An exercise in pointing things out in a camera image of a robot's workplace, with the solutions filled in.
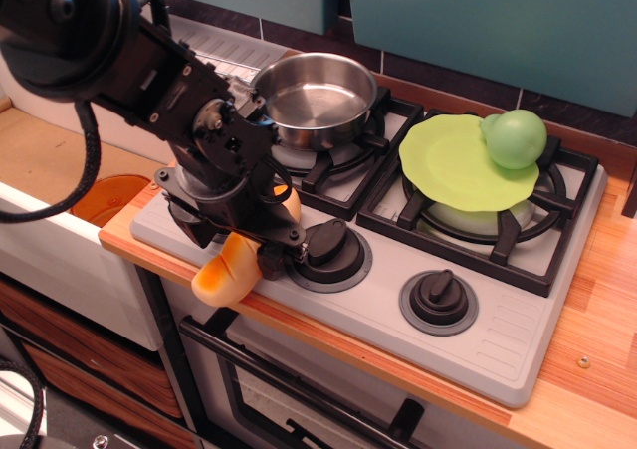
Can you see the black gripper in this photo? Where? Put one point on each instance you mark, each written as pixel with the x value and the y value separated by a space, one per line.
pixel 247 206

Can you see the toy bread loaf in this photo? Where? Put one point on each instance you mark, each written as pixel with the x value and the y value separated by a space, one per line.
pixel 231 275

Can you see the green toy pear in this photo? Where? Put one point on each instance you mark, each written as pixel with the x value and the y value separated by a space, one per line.
pixel 514 139

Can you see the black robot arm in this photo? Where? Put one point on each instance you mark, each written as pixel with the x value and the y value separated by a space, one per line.
pixel 120 55

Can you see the black middle stove knob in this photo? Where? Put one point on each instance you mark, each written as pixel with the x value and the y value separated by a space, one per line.
pixel 336 259

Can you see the black stove knob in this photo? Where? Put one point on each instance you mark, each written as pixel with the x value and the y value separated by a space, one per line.
pixel 336 259
pixel 438 303

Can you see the stainless steel pot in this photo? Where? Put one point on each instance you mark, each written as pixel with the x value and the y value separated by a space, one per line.
pixel 317 101

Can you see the black right stove knob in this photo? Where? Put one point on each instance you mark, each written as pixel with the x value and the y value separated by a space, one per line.
pixel 438 303

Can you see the light green plate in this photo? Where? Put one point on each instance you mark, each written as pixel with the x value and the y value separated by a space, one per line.
pixel 446 158

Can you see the grey toy stove top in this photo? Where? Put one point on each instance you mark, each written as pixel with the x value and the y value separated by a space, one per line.
pixel 498 356

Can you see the black left burner grate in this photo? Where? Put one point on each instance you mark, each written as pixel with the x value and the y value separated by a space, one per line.
pixel 335 182

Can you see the black burner grate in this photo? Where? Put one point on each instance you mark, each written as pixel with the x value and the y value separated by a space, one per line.
pixel 335 182
pixel 529 246

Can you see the orange plastic cup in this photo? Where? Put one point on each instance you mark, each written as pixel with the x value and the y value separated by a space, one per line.
pixel 107 197

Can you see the wooden drawer fronts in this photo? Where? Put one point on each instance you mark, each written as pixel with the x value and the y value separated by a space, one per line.
pixel 117 378

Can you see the white toy sink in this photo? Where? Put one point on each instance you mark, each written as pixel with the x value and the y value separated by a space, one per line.
pixel 42 159

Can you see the black right burner grate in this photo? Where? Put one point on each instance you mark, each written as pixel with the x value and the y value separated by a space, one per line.
pixel 529 246

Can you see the oven door with handle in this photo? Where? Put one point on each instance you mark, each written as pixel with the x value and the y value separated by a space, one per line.
pixel 283 393

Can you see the teal wall cabinet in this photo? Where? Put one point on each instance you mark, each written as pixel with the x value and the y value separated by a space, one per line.
pixel 582 51

